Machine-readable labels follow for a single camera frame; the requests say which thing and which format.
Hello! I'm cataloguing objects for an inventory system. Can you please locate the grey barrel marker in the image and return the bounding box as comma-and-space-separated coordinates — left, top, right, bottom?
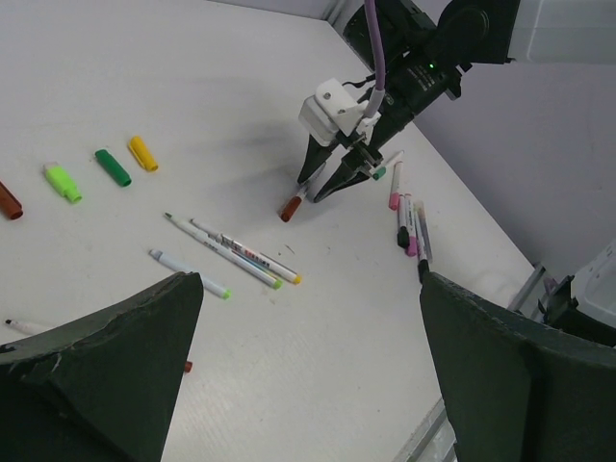
413, 201, 432, 284

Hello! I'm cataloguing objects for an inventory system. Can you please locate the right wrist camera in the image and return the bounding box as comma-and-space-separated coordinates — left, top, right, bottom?
298, 78, 381, 147

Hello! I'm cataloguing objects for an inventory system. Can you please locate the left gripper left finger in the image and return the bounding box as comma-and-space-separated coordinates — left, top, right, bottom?
1, 272, 203, 461

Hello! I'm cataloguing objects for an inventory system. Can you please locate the black cap marker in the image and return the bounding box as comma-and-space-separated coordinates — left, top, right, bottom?
397, 194, 410, 249

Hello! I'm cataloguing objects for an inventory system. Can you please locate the light green pen cap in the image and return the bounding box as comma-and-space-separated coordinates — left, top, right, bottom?
43, 162, 82, 204

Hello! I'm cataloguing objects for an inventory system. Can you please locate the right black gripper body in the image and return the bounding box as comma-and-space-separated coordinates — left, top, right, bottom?
336, 62, 461, 168

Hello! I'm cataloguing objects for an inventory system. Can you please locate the light green cap marker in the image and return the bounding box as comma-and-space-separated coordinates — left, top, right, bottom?
147, 247, 233, 300

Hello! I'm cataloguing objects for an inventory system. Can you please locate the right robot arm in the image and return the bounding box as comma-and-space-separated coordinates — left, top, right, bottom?
297, 0, 615, 203

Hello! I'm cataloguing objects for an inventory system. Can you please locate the dark green pen cap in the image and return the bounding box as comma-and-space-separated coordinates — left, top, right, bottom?
94, 149, 132, 188

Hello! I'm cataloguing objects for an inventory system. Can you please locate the magenta cap marker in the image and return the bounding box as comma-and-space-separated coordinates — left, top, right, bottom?
403, 194, 418, 257

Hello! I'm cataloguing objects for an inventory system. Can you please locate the brown pen cap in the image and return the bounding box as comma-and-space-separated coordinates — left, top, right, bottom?
0, 183, 23, 220

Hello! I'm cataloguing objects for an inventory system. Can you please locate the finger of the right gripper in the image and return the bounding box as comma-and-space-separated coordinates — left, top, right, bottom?
297, 135, 337, 184
313, 158, 378, 203

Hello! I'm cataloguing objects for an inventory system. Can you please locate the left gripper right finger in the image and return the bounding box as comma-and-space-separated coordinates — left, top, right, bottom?
420, 271, 615, 461

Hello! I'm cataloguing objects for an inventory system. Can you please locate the dark green cap marker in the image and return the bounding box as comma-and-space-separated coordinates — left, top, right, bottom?
164, 212, 282, 290

